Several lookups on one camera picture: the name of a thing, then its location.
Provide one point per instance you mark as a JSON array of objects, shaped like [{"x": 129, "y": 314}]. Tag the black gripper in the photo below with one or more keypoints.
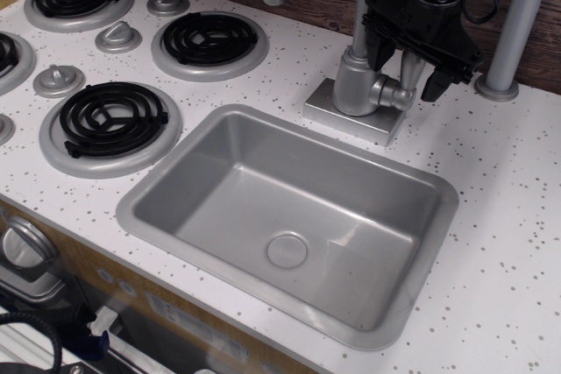
[{"x": 432, "y": 29}]

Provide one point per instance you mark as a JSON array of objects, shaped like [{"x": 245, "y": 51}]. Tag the silver faucet lever handle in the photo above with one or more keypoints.
[{"x": 399, "y": 94}]

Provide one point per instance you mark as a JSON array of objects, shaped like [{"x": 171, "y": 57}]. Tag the silver toy faucet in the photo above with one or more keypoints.
[{"x": 351, "y": 102}]

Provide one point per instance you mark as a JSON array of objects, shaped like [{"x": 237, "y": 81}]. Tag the grey support pole with base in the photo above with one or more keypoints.
[{"x": 499, "y": 84}]

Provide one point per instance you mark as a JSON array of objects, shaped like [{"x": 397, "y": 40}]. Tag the grey toy sink basin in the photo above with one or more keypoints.
[{"x": 338, "y": 238}]

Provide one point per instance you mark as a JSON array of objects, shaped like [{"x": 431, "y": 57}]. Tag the back right stove burner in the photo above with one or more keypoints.
[{"x": 209, "y": 46}]

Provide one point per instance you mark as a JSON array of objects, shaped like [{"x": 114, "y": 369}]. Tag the grey stove knob back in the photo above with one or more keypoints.
[{"x": 167, "y": 8}]

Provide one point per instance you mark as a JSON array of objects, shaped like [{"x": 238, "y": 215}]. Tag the grey stove knob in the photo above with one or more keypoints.
[
  {"x": 119, "y": 38},
  {"x": 167, "y": 8},
  {"x": 58, "y": 81}
]

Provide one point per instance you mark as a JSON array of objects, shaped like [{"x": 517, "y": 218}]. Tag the grey stove knob middle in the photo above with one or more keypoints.
[{"x": 119, "y": 38}]

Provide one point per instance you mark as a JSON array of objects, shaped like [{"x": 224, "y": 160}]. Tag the front right stove burner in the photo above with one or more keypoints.
[{"x": 110, "y": 130}]

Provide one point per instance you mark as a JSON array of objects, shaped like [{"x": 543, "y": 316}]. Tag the back left stove burner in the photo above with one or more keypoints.
[{"x": 67, "y": 16}]

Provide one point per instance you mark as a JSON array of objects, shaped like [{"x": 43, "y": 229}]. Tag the grey stove knob front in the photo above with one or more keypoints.
[{"x": 58, "y": 81}]

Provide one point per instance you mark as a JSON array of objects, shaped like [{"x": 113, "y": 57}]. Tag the left edge stove burner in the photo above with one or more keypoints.
[{"x": 18, "y": 60}]

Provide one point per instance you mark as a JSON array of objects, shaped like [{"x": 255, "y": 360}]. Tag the grey stove knob left edge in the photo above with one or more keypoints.
[{"x": 7, "y": 129}]

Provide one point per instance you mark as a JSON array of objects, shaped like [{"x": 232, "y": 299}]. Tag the silver oven dial knob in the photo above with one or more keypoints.
[{"x": 26, "y": 250}]

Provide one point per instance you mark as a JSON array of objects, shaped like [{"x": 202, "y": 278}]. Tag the blue clamp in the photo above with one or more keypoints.
[{"x": 96, "y": 347}]

